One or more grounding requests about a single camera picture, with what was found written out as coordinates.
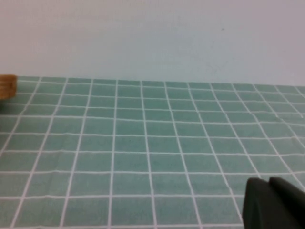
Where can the woven wicker basket lid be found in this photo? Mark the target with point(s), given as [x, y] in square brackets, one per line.
[8, 86]

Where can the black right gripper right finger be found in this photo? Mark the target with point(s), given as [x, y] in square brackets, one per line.
[291, 202]

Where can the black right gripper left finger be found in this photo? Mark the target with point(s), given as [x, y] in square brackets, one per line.
[259, 207]

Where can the teal white grid tablecloth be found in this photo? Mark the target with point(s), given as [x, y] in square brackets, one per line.
[143, 148]

